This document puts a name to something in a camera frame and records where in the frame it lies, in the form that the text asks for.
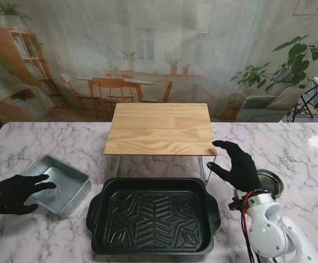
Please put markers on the printed room scene backdrop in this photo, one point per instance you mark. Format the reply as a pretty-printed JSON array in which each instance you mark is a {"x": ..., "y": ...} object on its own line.
[{"x": 93, "y": 41}]

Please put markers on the black tripod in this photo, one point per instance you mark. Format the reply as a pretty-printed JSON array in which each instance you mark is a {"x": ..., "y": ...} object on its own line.
[{"x": 316, "y": 90}]

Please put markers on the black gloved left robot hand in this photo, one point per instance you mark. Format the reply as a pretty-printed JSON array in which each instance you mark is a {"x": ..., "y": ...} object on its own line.
[{"x": 11, "y": 194}]

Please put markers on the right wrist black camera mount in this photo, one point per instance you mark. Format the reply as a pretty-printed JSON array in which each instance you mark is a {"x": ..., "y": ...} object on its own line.
[{"x": 235, "y": 205}]

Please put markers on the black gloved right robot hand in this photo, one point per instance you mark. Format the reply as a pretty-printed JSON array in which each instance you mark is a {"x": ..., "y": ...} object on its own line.
[{"x": 244, "y": 171}]

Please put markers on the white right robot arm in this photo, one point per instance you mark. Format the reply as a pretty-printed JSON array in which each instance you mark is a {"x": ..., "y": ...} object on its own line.
[{"x": 268, "y": 233}]

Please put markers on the wooden shelf with metal frame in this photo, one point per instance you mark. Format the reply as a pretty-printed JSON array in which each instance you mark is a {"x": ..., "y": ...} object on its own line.
[{"x": 161, "y": 131}]

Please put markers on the shiny steel bean-shaped pan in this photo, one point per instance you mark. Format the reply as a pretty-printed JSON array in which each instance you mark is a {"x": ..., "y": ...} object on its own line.
[{"x": 271, "y": 180}]

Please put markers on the black patterned baking tray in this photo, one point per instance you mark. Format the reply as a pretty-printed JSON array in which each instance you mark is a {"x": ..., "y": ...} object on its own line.
[{"x": 153, "y": 219}]

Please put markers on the silver rectangular baking tin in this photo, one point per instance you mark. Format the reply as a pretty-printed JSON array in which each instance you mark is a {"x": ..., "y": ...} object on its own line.
[{"x": 68, "y": 189}]

